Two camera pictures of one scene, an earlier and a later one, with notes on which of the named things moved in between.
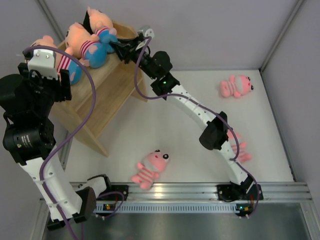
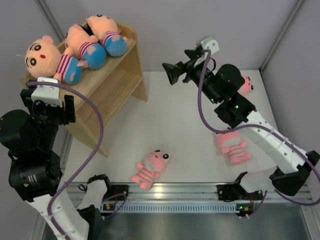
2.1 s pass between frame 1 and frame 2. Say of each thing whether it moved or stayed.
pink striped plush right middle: stayed
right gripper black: moved
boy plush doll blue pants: stayed
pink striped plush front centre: stayed
